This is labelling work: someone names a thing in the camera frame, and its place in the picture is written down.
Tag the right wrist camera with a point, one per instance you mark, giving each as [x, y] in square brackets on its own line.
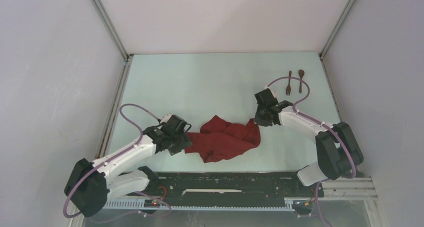
[265, 98]

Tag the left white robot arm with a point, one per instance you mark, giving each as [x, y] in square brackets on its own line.
[92, 184]

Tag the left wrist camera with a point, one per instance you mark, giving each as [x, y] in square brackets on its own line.
[172, 124]

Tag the red cloth napkin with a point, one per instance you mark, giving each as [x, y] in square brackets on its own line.
[219, 140]

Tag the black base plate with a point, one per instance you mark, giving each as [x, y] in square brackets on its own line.
[231, 189]

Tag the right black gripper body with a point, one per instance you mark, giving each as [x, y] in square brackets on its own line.
[260, 118]

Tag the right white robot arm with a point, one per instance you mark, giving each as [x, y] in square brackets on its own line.
[337, 149]

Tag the brown wooden fork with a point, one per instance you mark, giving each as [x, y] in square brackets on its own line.
[288, 87]

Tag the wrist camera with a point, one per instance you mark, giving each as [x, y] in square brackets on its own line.
[172, 124]
[265, 98]

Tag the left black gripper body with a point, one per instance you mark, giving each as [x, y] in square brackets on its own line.
[179, 142]

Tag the aluminium frame rail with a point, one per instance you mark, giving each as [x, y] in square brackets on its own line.
[349, 189]

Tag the brown wooden spoon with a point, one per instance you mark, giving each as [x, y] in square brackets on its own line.
[301, 74]

